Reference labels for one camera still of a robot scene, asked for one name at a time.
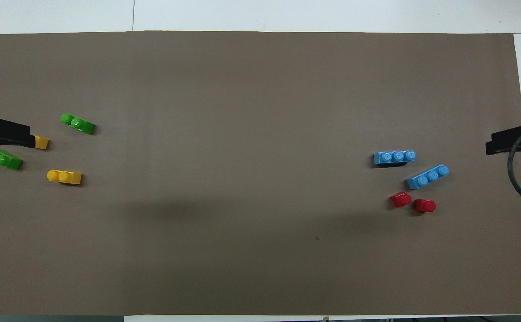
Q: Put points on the green two-stud toy block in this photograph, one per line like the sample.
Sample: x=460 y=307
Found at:
x=3 y=159
x=78 y=123

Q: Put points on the blue three-stud toy block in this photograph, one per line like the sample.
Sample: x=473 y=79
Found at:
x=394 y=157
x=427 y=177

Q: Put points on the yellow two-stud toy block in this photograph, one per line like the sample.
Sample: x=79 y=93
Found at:
x=65 y=177
x=42 y=142

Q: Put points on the red one-stud toy block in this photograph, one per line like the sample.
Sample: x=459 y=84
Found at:
x=400 y=200
x=425 y=205

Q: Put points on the brown paper table mat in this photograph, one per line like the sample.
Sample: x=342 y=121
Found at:
x=260 y=98

